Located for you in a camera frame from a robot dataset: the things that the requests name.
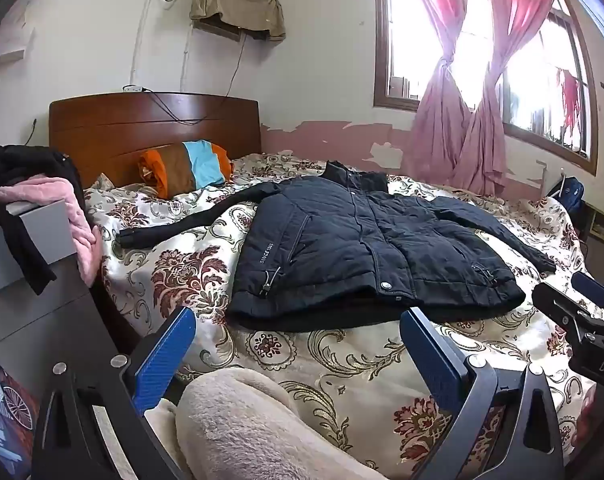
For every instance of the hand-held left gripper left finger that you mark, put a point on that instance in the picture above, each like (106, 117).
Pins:
(164, 360)

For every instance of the wooden headboard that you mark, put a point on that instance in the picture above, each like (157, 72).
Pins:
(106, 130)

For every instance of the pink curtain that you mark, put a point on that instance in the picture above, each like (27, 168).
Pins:
(487, 135)
(442, 125)

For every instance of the floral pillow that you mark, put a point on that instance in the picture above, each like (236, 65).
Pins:
(114, 195)

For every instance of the pink fluffy cloth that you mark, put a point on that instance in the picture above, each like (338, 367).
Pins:
(76, 230)

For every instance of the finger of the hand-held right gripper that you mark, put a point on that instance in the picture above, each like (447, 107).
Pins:
(557, 302)
(594, 290)

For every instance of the wooden framed window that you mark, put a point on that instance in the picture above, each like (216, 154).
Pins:
(382, 60)

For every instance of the white power strip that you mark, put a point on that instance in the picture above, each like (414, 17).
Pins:
(132, 88)

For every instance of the wooden wall shelf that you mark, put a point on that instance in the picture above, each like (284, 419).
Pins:
(216, 30)

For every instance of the orange brown blue striped pillow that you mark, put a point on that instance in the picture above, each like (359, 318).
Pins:
(186, 165)

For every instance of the white wall board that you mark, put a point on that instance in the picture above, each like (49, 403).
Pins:
(11, 42)

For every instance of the wooden side shelf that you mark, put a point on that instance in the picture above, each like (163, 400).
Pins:
(602, 225)

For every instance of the beige fleece blanket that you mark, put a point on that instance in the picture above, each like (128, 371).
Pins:
(252, 430)

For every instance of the black padded jacket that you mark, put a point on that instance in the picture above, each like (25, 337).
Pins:
(357, 240)

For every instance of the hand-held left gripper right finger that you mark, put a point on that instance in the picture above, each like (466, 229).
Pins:
(432, 360)

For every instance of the printed poster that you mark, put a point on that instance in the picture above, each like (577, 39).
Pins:
(4, 410)

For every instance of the blue backpack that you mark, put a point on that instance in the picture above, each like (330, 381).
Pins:
(569, 195)

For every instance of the grey cabinet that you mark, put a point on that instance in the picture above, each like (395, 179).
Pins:
(31, 310)

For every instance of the floral satin bedspread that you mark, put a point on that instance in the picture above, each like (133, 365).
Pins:
(332, 360)

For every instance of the black garment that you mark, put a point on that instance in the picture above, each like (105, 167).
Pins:
(26, 165)

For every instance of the red hanging clothes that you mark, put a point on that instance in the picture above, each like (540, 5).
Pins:
(569, 95)

